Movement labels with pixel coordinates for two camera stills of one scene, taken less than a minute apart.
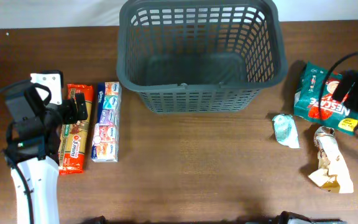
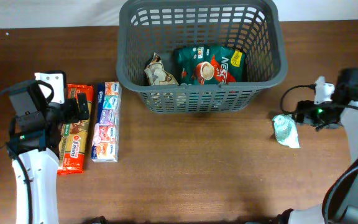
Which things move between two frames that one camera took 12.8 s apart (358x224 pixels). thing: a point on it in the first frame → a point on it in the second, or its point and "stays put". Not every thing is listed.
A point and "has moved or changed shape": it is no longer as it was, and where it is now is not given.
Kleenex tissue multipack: x=105 y=147 stays put
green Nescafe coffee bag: x=307 y=98 has moved or changed shape
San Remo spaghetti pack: x=74 y=136 stays put
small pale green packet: x=286 y=130 stays put
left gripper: x=72 y=116 stays put
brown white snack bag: x=333 y=175 → x=156 y=73
